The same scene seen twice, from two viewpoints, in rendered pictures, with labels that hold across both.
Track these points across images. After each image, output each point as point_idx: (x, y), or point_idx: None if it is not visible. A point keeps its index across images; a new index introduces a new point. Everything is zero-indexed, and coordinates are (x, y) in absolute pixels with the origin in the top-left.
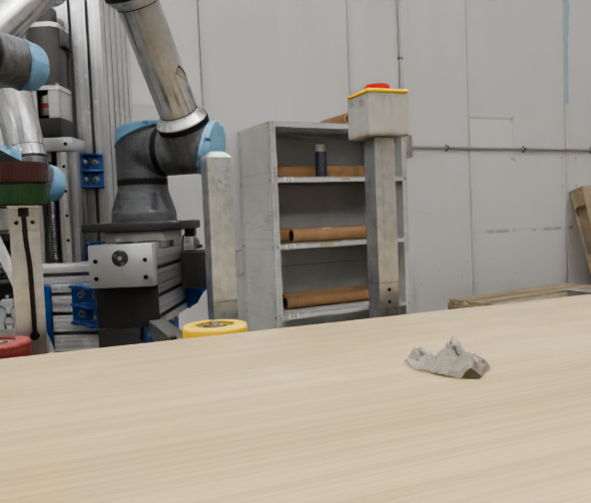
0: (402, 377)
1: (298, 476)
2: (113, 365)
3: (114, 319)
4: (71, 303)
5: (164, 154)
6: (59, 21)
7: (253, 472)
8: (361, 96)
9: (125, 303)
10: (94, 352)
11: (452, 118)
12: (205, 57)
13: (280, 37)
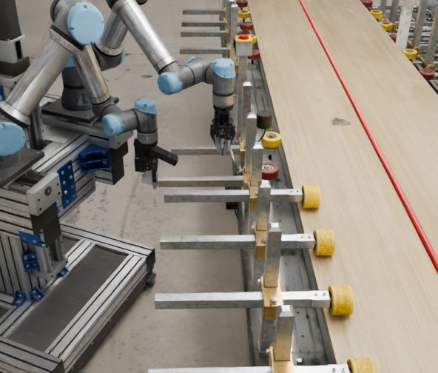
0: (345, 129)
1: (388, 146)
2: (310, 153)
3: (115, 159)
4: (83, 163)
5: (104, 64)
6: None
7: (385, 148)
8: (247, 42)
9: (118, 149)
10: (291, 155)
11: None
12: None
13: None
